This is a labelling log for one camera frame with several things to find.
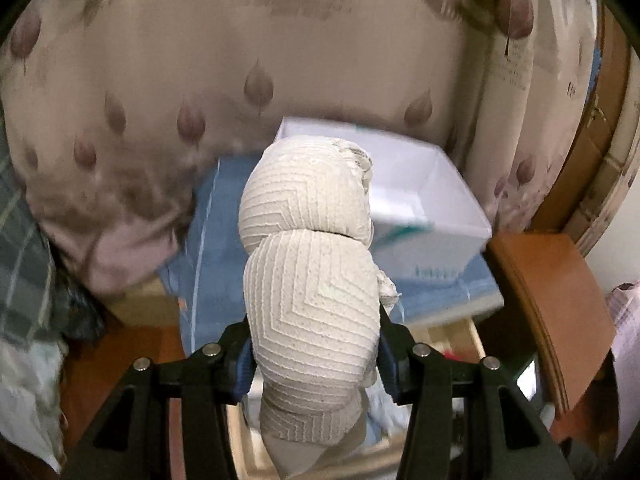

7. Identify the light wooden drawer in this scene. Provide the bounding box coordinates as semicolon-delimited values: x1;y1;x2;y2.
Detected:
225;317;501;480

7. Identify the leaf-print quilt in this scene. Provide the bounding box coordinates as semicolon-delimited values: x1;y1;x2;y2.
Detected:
0;0;601;296

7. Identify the cream zigzag-textured underwear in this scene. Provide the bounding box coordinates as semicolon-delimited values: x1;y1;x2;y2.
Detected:
237;136;401;478

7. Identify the green plaid cloth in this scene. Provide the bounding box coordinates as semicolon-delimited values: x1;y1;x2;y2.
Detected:
0;125;103;346

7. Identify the white cardboard box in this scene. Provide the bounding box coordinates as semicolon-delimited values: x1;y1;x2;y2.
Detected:
272;116;493;283

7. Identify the blue bed sheet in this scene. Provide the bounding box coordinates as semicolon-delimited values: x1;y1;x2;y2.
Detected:
157;155;506;356

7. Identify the wooden headboard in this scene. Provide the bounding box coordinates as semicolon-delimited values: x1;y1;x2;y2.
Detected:
530;0;636;256

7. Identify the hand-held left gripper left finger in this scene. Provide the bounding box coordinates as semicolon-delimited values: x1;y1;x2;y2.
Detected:
60;316;253;480

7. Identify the brown wooden nightstand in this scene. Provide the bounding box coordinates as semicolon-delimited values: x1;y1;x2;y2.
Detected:
480;232;618;441

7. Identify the pink striped cloth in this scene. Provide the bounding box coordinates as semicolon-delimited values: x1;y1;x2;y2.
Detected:
602;282;640;441

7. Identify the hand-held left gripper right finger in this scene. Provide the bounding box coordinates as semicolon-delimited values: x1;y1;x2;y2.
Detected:
377;305;576;480

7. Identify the white crumpled cloth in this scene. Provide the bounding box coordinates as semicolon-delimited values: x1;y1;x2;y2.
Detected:
0;335;68;471

